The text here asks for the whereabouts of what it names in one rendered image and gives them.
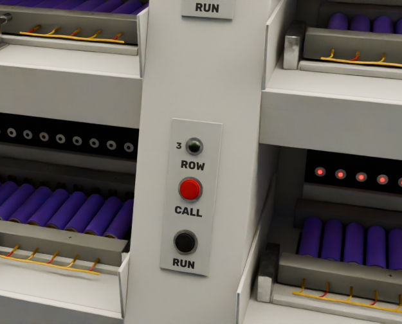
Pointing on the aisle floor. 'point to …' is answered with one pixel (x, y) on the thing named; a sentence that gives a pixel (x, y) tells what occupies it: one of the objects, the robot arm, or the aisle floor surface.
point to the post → (190, 64)
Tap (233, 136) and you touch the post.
